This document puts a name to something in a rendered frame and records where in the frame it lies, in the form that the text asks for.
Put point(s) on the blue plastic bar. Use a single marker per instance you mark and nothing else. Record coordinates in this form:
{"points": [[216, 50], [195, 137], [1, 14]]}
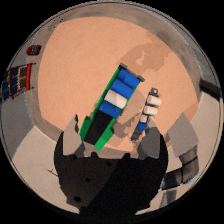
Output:
{"points": [[141, 126], [109, 109], [128, 78], [121, 88]]}

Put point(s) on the white plastic bar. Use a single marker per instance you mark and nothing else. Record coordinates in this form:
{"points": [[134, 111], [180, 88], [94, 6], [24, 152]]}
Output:
{"points": [[154, 100], [115, 99], [150, 110], [143, 118]]}

